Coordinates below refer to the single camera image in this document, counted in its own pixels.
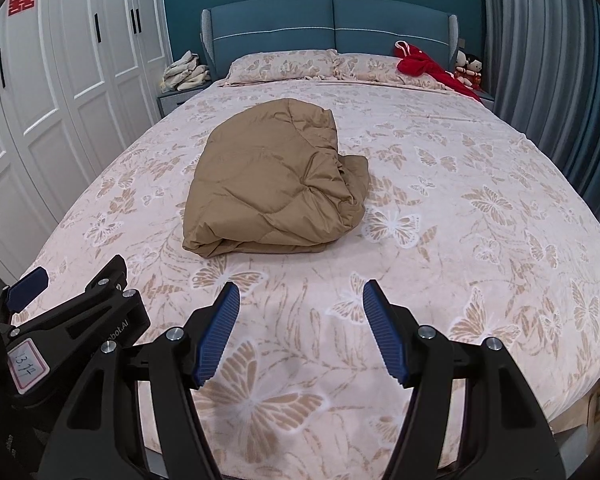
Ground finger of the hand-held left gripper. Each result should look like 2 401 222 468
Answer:
7 255 142 335
5 266 50 313

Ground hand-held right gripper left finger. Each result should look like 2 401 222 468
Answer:
39 281 242 480

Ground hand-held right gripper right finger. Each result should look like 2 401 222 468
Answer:
362 280 563 480

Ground tan quilted coat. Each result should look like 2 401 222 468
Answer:
182 98 371 259

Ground pile of cream clothes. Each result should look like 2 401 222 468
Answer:
162 51 212 92

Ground butterfly print bedspread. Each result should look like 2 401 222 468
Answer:
11 77 600 473

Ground white panelled wardrobe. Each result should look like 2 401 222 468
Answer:
0 0 173 286

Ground blue-grey nightstand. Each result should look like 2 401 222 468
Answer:
158 82 216 116

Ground butterfly print pillow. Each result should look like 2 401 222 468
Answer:
225 49 341 86
332 52 453 92

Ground red garment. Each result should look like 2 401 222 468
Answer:
392 40 482 103

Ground blue-grey curtain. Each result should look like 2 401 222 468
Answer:
480 0 600 256

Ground butterfly print pillows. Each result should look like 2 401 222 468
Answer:
200 0 460 83

